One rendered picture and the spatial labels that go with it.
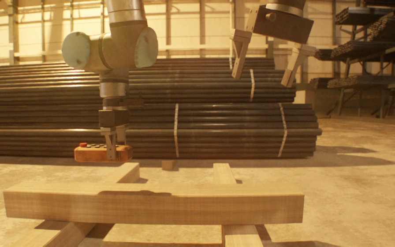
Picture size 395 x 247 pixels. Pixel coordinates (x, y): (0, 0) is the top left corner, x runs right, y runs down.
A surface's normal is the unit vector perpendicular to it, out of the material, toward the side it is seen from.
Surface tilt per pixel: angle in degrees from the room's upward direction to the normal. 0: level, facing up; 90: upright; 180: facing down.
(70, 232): 90
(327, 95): 90
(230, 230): 0
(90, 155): 90
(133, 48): 103
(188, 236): 0
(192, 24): 90
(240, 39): 114
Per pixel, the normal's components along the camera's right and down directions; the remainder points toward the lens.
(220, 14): -0.04, 0.08
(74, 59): -0.28, 0.08
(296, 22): 0.13, 0.47
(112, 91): 0.21, 0.08
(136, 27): 0.60, 0.31
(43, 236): 0.00, -1.00
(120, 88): 0.69, 0.06
